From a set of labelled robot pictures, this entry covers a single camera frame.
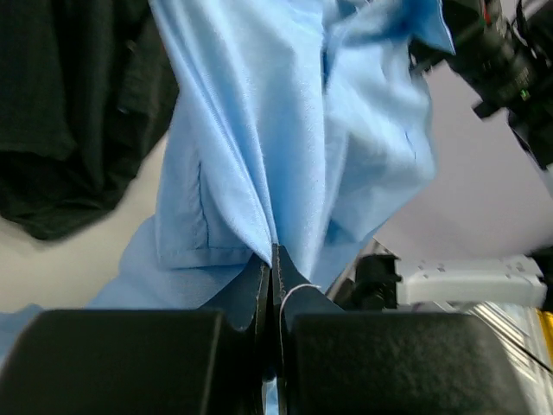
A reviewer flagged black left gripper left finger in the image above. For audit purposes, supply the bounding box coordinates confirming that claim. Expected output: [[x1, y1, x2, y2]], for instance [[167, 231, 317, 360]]
[[1, 257, 270, 414]]

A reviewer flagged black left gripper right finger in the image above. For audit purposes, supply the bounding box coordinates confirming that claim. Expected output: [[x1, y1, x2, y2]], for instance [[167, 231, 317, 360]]
[[272, 246, 531, 414]]

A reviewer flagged light blue shirt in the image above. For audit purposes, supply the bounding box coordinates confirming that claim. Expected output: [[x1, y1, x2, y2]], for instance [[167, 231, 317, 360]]
[[0, 0, 457, 360]]

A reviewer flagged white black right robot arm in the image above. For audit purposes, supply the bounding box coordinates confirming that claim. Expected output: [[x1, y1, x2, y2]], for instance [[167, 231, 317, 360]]
[[410, 1, 552, 170]]

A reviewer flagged dark striped shirt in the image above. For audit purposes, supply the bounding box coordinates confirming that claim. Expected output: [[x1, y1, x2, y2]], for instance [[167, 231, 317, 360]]
[[1, 0, 179, 240]]

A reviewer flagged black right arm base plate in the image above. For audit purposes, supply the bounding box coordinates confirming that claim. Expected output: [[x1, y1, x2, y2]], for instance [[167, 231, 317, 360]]
[[331, 253, 402, 311]]

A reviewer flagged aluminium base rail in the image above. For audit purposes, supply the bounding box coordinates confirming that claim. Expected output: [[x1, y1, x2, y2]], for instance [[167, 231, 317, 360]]
[[327, 241, 552, 374]]

